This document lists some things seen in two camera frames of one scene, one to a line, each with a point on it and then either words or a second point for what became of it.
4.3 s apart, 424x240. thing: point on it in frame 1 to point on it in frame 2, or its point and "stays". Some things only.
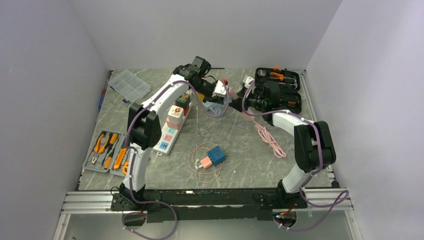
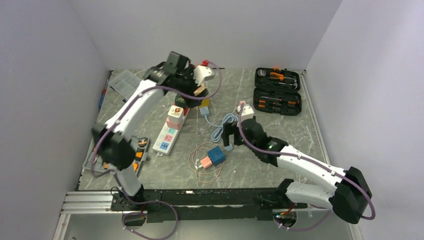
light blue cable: (216, 107) to (217, 133)
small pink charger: (206, 162) stays
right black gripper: (237, 103) to (230, 128)
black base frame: (208, 205) stays
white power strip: (169, 136) stays
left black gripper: (214, 99) to (189, 74)
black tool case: (289, 82) stays
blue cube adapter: (217, 155) stays
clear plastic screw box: (133, 87) stays
